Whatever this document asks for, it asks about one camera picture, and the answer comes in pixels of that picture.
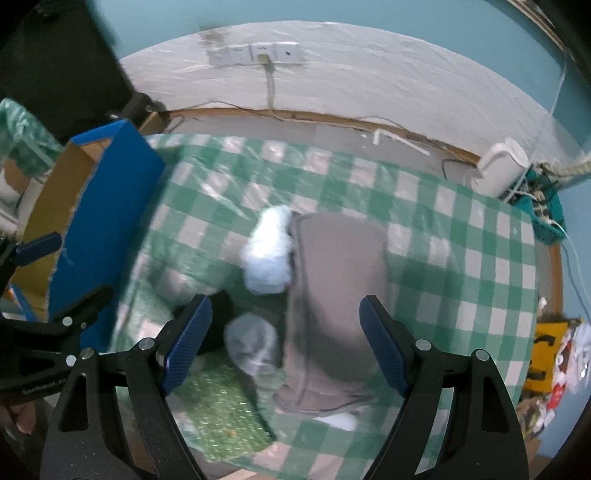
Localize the white red plastic wrappers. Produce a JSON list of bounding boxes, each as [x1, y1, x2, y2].
[[545, 318, 591, 428]]

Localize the blue-rimmed cardboard box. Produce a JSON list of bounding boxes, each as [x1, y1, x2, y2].
[[9, 119, 168, 324]]

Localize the beige corrugated hose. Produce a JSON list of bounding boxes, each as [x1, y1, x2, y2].
[[560, 154, 591, 186]]

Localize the white electric kettle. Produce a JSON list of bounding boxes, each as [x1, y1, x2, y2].
[[471, 137, 530, 199]]

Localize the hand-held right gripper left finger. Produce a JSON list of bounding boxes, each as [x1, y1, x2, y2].
[[41, 294, 213, 480]]

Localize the white plastic strip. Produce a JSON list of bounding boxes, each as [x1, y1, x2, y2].
[[369, 130, 431, 156]]

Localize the white wall power strip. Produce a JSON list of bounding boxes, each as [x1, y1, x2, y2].
[[276, 41, 305, 64]]

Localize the thin black wire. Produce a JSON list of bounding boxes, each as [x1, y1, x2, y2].
[[441, 157, 481, 182]]

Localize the green checked plastic cover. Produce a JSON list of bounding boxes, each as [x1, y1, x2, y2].
[[0, 98, 64, 177]]

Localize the beige plug with cable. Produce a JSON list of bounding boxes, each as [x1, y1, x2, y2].
[[257, 53, 279, 114]]

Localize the green checked tablecloth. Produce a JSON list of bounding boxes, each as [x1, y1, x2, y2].
[[111, 134, 542, 467]]

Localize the black jacket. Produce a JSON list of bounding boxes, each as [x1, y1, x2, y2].
[[0, 0, 139, 145]]

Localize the person's left hand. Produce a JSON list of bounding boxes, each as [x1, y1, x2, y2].
[[4, 401, 38, 435]]

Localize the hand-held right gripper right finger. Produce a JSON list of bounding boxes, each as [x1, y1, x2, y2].
[[359, 295, 532, 480]]

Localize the yellow bag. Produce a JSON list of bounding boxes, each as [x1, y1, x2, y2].
[[522, 322, 571, 393]]

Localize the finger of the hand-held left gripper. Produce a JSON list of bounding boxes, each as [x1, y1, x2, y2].
[[0, 285, 115, 356], [0, 232, 63, 296]]

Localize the grey sock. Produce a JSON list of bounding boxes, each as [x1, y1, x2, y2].
[[272, 213, 389, 415], [224, 313, 280, 376]]

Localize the white printed cloth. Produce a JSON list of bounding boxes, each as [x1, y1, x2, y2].
[[240, 205, 297, 295]]

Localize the green sequinned cloth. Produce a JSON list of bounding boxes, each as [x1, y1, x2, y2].
[[178, 364, 274, 455]]

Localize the teal plastic basket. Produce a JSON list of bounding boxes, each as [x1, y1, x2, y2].
[[522, 164, 567, 245]]

